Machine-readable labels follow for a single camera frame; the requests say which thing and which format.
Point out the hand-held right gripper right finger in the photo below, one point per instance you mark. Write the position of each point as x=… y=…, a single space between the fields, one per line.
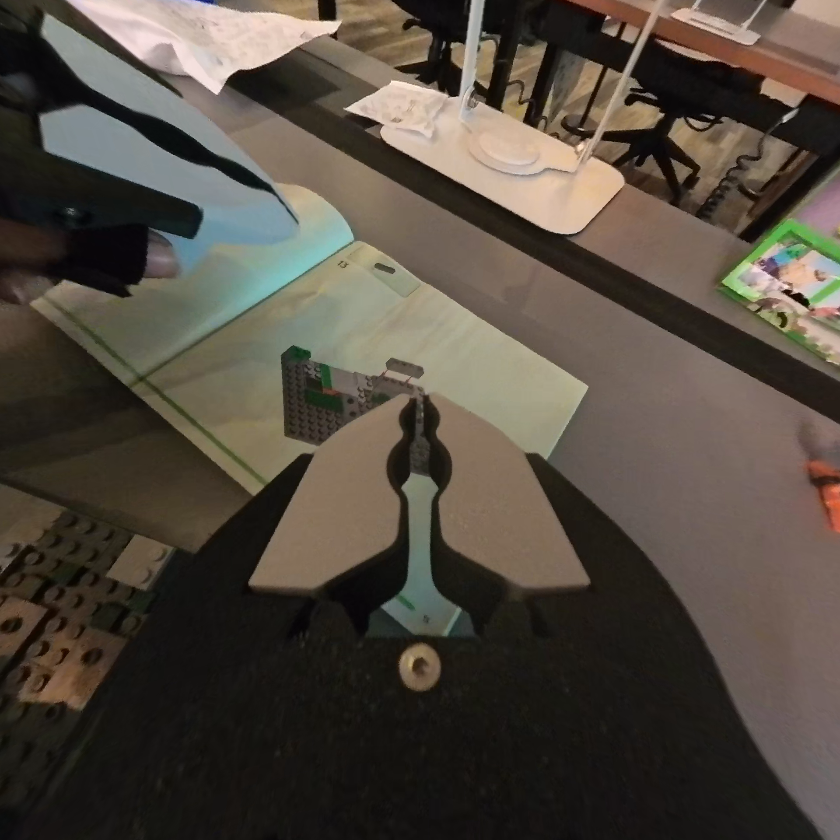
x=512 y=518

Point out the grey desk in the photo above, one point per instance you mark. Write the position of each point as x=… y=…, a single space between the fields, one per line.
x=689 y=459
x=590 y=262

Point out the small dark grey brick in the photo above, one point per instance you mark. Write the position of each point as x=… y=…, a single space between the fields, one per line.
x=420 y=446

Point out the small white stand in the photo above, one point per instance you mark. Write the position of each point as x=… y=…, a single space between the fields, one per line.
x=722 y=19

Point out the green toy brick box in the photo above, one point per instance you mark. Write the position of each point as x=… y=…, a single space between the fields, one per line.
x=787 y=282

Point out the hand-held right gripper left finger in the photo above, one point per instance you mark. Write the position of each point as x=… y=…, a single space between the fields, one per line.
x=334 y=512

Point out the open instruction booklet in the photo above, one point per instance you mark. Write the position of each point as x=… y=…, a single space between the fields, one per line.
x=426 y=328

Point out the black office chair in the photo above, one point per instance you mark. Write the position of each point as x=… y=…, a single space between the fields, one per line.
x=446 y=39
x=663 y=131

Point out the person's left hand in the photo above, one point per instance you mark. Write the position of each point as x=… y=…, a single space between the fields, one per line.
x=33 y=256

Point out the grey toy brick build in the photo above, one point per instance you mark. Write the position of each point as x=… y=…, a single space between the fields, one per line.
x=59 y=623

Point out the brown wooden table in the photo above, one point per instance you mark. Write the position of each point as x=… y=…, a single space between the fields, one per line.
x=754 y=65

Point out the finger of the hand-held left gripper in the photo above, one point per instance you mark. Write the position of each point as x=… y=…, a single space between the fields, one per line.
x=229 y=216
x=131 y=92

